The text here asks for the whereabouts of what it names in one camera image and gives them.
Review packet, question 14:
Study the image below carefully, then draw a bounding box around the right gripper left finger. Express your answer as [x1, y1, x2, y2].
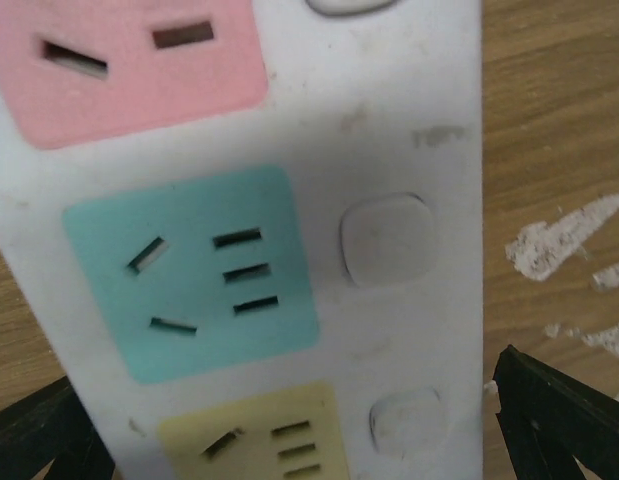
[0, 377, 115, 479]

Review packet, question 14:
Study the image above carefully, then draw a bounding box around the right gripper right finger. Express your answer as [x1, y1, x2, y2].
[493, 345, 619, 479]

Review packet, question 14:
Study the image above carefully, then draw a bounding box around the white power strip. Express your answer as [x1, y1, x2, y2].
[0, 1, 483, 479]

